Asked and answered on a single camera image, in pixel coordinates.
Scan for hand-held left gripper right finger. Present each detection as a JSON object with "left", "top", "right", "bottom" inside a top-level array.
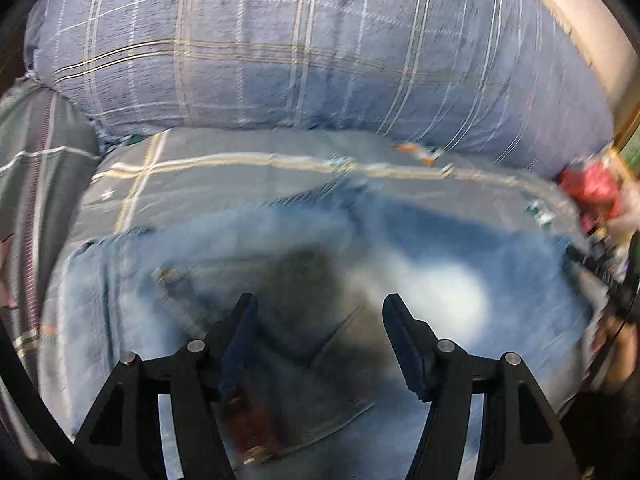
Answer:
[{"left": 382, "top": 294, "right": 583, "bottom": 480}]

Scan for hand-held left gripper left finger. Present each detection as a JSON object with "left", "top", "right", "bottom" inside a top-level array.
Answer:
[{"left": 74, "top": 292, "right": 261, "bottom": 480}]

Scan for blue denim pants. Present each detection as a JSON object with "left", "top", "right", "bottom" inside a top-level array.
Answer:
[{"left": 40, "top": 180, "right": 606, "bottom": 480}]

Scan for person's right forearm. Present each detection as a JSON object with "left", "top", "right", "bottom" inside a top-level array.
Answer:
[{"left": 590, "top": 310, "right": 640, "bottom": 396}]

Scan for red packet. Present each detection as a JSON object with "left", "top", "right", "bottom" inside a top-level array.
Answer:
[{"left": 557, "top": 160, "right": 623, "bottom": 231}]

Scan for grey plaid bed sheet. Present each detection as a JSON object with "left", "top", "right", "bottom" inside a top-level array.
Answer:
[{"left": 75, "top": 127, "right": 581, "bottom": 241}]

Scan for green striped cloth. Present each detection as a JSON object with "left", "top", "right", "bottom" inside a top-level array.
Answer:
[{"left": 0, "top": 77, "right": 101, "bottom": 461}]

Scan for blue plaid pillow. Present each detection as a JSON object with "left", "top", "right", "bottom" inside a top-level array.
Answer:
[{"left": 25, "top": 0, "right": 616, "bottom": 176}]

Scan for black cable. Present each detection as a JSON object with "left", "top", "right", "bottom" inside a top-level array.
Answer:
[{"left": 0, "top": 310, "right": 101, "bottom": 480}]

